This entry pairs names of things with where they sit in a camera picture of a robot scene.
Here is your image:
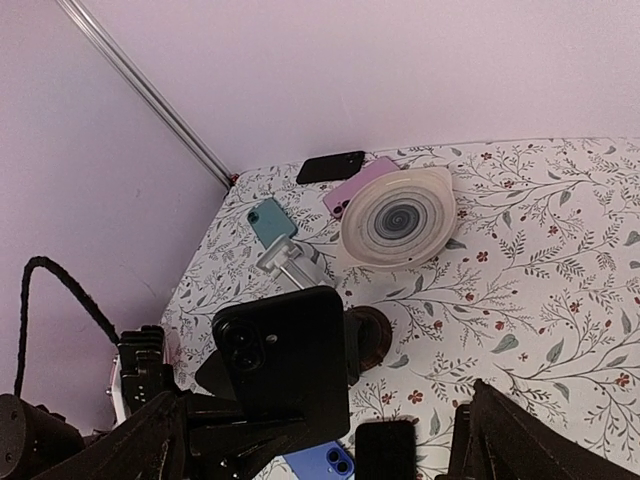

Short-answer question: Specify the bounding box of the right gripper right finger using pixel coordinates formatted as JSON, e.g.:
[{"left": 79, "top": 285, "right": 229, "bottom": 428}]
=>
[{"left": 438, "top": 379, "right": 639, "bottom": 480}]

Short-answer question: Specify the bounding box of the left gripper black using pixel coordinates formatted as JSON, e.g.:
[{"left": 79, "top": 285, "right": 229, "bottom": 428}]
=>
[{"left": 0, "top": 392, "right": 241, "bottom": 480}]

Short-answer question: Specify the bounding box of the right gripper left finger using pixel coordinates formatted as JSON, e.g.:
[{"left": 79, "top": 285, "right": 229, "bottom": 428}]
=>
[{"left": 37, "top": 392, "right": 186, "bottom": 479}]

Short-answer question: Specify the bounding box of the small black phone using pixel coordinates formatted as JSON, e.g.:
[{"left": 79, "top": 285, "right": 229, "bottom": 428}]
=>
[{"left": 212, "top": 286, "right": 350, "bottom": 443}]

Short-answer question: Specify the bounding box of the round wooden base stand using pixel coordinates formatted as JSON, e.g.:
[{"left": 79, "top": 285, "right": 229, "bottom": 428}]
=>
[{"left": 195, "top": 306, "right": 392, "bottom": 401}]

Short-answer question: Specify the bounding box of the blue phone face down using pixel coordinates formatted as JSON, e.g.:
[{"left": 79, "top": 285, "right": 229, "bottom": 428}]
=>
[{"left": 283, "top": 441, "right": 355, "bottom": 480}]

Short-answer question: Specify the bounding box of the silver folding phone stand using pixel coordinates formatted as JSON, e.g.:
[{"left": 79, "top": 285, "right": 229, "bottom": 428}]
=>
[{"left": 256, "top": 235, "right": 335, "bottom": 293}]

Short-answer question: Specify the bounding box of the teal phone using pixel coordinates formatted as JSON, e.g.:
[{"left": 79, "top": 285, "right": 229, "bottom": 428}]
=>
[{"left": 247, "top": 198, "right": 298, "bottom": 248}]

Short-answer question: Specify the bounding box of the pink phone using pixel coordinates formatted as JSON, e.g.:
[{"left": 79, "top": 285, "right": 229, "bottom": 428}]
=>
[{"left": 323, "top": 157, "right": 399, "bottom": 220}]

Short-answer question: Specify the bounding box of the floral table mat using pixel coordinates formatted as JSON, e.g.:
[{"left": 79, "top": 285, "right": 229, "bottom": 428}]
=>
[{"left": 162, "top": 138, "right": 639, "bottom": 479}]

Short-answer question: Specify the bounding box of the white round dish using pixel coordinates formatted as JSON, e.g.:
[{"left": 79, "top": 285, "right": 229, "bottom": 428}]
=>
[{"left": 336, "top": 167, "right": 457, "bottom": 272}]

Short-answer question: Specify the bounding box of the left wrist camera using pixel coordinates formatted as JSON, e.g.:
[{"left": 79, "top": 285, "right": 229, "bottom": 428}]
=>
[{"left": 108, "top": 325, "right": 172, "bottom": 426}]

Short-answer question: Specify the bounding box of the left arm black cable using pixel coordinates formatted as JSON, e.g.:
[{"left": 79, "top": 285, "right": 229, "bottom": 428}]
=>
[{"left": 12, "top": 256, "right": 121, "bottom": 399}]

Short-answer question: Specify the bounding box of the left aluminium frame post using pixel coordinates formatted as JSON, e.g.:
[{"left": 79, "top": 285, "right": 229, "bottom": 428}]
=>
[{"left": 57, "top": 0, "right": 234, "bottom": 190}]

